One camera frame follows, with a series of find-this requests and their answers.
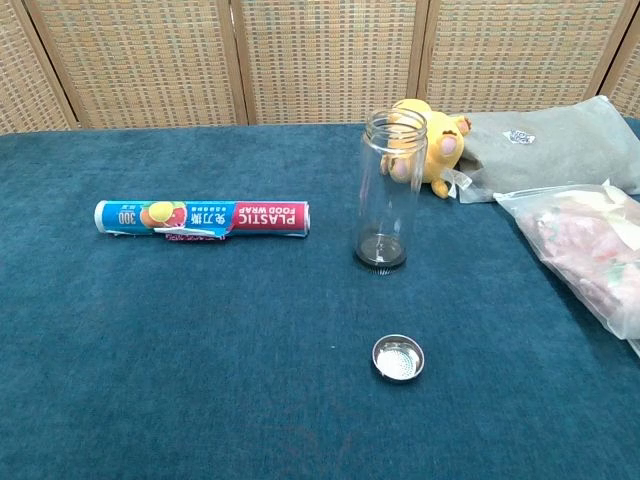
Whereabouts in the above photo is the grey frosted zip bag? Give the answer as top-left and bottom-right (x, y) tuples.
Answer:
(456, 94), (640, 204)

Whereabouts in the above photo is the clear bag with pink contents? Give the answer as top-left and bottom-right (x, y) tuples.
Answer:
(493, 179), (640, 342)

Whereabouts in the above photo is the clear glass bottle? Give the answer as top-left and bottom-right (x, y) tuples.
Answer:
(353, 107), (430, 276)

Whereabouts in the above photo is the plastic wrap box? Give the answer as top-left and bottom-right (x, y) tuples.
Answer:
(93, 199), (313, 244)

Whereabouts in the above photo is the teal blue table cloth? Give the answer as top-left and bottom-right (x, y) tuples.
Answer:
(0, 118), (640, 480)

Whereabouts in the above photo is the jar lid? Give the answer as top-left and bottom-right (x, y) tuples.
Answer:
(371, 335), (426, 386)

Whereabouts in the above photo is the yellow plush toy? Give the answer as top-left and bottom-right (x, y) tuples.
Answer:
(379, 97), (474, 202)

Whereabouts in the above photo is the woven rattan folding screen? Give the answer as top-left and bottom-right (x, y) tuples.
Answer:
(0, 0), (640, 134)

